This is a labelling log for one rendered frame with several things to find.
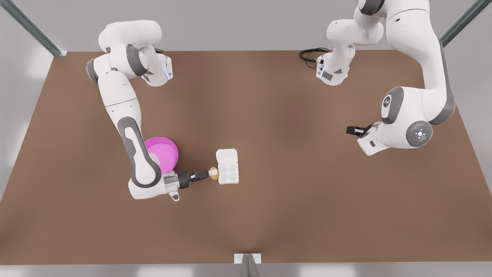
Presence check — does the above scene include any white egg box tray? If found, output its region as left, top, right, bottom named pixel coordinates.
left=217, top=162, right=240, bottom=185

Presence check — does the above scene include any white egg box lid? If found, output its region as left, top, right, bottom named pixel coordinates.
left=216, top=148, right=238, bottom=165

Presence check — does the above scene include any pink bowl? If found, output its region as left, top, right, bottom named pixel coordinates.
left=144, top=137, right=179, bottom=175

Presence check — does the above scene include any silver frame post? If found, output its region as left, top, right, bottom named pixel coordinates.
left=0, top=0, right=68, bottom=58
left=440, top=0, right=492, bottom=47
left=234, top=253, right=262, bottom=277

